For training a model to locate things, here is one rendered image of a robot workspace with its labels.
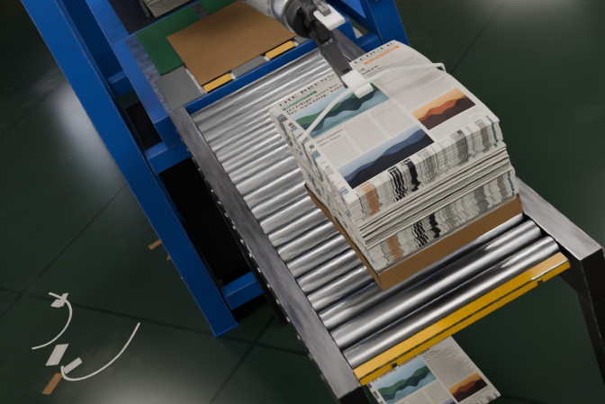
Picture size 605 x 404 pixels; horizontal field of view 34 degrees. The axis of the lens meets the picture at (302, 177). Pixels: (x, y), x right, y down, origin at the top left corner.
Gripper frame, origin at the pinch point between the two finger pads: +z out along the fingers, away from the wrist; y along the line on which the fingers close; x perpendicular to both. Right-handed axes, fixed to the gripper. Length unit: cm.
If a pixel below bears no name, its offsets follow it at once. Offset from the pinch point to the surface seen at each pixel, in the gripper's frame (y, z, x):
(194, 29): 61, -158, 9
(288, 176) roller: 52, -50, 14
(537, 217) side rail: 49, 7, -20
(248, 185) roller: 53, -56, 23
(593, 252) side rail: 48, 23, -23
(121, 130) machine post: 54, -112, 45
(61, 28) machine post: 20, -114, 44
